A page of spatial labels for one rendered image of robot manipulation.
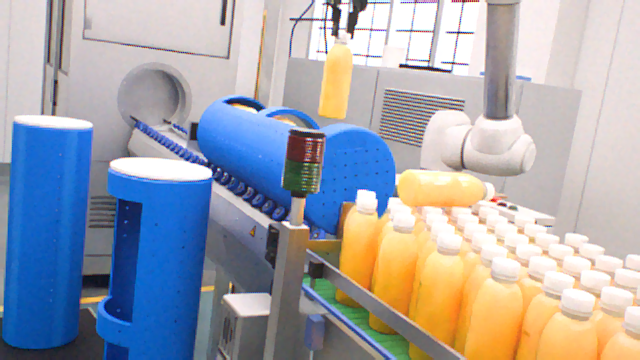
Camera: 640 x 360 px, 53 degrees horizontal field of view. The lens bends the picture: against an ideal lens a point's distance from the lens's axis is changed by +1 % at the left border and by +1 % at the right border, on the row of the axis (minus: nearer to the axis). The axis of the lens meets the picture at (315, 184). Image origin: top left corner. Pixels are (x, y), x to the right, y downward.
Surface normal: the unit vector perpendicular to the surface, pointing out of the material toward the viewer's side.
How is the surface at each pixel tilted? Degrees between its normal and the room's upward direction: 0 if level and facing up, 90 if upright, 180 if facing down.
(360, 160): 90
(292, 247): 90
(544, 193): 90
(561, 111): 90
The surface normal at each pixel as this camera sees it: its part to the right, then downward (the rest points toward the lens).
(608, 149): -0.81, 0.00
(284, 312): 0.45, 0.22
